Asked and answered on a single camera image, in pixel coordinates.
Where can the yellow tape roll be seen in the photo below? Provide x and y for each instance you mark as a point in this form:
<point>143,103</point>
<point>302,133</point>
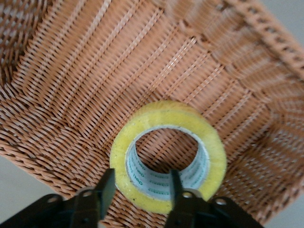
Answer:
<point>213,147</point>

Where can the brown wicker basket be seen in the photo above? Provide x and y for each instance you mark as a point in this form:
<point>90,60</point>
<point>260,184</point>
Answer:
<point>95,83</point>

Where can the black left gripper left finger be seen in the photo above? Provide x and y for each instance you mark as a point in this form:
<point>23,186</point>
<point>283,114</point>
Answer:
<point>104,194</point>

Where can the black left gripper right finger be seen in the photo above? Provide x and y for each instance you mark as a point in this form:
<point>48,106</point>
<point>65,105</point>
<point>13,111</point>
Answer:
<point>180,204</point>

